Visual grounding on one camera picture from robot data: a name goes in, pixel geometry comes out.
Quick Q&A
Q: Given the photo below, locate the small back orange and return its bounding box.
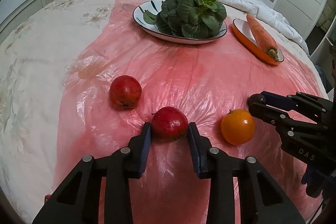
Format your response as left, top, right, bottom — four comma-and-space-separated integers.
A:
220, 109, 256, 145

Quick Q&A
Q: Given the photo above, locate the red apple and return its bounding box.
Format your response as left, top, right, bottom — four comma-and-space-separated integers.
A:
151, 106, 188, 141
109, 75, 142, 110

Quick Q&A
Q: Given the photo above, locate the dark plum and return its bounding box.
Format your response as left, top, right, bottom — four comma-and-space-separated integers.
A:
247, 94, 265, 107

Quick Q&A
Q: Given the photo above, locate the blue gloved right hand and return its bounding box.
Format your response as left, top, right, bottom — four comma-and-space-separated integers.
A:
301, 165, 335, 200

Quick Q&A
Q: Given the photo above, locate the smartphone in red case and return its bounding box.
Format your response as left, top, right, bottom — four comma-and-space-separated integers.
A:
44, 194, 51, 203

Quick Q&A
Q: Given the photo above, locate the orange carrot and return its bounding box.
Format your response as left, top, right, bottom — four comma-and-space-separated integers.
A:
246, 14, 278, 61

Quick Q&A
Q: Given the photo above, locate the orange rimmed plate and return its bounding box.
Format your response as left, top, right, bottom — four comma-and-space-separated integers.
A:
232, 19, 285, 65

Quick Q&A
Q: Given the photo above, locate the pink plastic sheet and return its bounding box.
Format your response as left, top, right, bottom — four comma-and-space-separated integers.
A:
54, 0, 326, 219

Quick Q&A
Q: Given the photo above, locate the green leafy vegetable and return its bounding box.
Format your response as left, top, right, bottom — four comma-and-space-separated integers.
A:
143, 0, 228, 39

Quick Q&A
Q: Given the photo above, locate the floral bed sheet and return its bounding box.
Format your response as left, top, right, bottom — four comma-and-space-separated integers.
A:
0, 0, 329, 224

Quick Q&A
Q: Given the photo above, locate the white plate blue rim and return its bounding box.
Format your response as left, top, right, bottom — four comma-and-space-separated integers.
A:
133, 0, 227, 45

